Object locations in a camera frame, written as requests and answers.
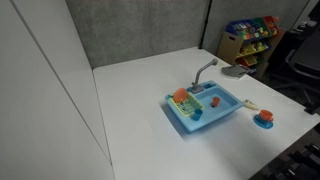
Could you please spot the orange plastic cup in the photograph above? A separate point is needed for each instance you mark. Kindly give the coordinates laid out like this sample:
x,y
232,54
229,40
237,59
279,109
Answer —
x,y
216,101

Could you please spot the blue plastic cup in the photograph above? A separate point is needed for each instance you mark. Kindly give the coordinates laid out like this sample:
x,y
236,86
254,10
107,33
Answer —
x,y
197,115

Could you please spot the light blue toy sink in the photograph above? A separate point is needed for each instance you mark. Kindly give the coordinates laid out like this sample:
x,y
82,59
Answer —
x,y
203,123

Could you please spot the orange toy plate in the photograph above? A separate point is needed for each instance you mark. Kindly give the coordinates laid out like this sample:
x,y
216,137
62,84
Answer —
x,y
180,95

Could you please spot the yellow green dish rack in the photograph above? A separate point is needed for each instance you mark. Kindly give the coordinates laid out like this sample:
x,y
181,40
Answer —
x,y
187,106

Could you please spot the grey toy faucet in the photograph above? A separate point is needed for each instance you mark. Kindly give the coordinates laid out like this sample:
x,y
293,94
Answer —
x,y
200,73

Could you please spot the grey metal mounting plate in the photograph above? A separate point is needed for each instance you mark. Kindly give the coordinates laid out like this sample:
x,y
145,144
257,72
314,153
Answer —
x,y
235,71

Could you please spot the black tripod pole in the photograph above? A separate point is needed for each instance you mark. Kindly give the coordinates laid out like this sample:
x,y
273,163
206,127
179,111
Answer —
x,y
205,23

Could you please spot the toy storage shelf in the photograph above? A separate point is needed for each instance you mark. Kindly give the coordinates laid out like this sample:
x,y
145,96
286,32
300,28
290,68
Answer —
x,y
230,45

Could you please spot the pale yellow food piece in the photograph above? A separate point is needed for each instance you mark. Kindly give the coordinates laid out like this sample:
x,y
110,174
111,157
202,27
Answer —
x,y
250,105

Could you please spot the blue saucer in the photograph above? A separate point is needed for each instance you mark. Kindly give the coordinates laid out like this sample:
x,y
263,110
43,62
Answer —
x,y
263,125

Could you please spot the black equipment stand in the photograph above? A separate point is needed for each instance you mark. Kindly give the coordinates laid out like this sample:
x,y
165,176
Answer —
x,y
293,160

